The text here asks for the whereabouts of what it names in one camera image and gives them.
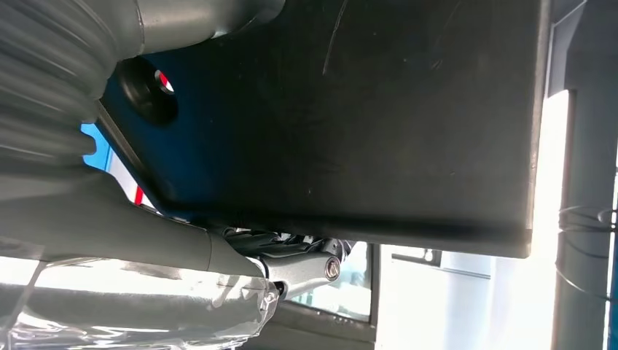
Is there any grey pillar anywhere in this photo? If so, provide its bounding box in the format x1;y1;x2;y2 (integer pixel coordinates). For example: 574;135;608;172
547;0;618;350

